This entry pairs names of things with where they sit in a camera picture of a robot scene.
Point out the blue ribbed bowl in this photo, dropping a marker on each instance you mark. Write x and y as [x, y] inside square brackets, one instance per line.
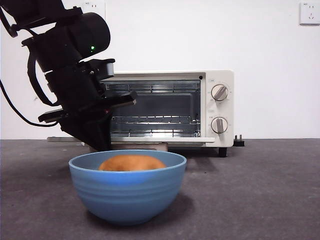
[127, 192]

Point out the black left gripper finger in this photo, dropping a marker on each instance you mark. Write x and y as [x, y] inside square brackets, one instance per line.
[85, 132]
[105, 135]

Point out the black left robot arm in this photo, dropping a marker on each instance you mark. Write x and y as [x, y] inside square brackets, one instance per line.
[75, 37]

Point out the black power plug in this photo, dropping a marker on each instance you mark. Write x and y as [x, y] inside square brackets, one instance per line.
[238, 142]

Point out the cream oven knob beige grip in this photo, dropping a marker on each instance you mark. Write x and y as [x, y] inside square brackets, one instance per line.
[219, 93]
[219, 125]

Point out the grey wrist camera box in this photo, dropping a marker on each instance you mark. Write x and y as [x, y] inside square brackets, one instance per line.
[109, 69]

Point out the cream Toshiba toaster oven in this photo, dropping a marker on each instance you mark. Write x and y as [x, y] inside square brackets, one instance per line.
[225, 140]

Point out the white wall socket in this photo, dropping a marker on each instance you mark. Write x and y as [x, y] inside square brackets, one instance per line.
[95, 7]
[310, 13]

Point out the brown potato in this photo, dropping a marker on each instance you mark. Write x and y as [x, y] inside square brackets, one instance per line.
[132, 163]

